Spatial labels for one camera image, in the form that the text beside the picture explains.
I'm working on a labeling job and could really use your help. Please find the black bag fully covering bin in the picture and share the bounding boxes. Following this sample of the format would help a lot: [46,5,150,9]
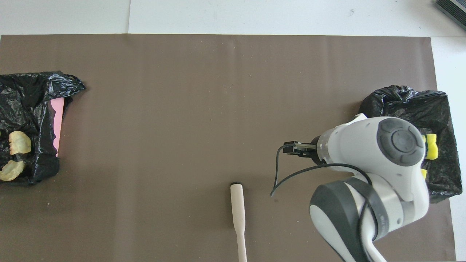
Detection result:
[359,85,463,203]

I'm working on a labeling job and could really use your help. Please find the beige handled black bristle brush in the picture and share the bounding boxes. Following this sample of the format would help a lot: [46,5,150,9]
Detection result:
[230,181,248,262]

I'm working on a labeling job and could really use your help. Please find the plain yellow sponge chunk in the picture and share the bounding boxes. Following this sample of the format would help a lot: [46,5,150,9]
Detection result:
[422,134,438,160]

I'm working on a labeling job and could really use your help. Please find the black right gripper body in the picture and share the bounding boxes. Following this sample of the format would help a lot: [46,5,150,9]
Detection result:
[283,141,321,158]

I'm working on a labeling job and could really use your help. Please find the dark grey ribbed device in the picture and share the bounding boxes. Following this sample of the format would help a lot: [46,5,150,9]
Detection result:
[434,0,466,31]

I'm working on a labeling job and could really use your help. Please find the brown paper table mat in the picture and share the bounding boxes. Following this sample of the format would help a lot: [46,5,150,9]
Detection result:
[0,34,456,262]

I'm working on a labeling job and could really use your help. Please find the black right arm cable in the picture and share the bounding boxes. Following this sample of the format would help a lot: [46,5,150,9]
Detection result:
[270,144,374,197]

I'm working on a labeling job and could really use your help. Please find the orange striped bread piece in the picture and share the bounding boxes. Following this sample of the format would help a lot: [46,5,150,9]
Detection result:
[0,160,26,182]

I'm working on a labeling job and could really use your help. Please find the pink plastic bin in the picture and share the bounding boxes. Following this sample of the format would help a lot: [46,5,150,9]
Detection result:
[49,98,65,157]

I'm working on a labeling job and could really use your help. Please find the black bag lining pink bin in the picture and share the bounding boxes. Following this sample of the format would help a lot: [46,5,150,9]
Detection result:
[0,71,87,185]

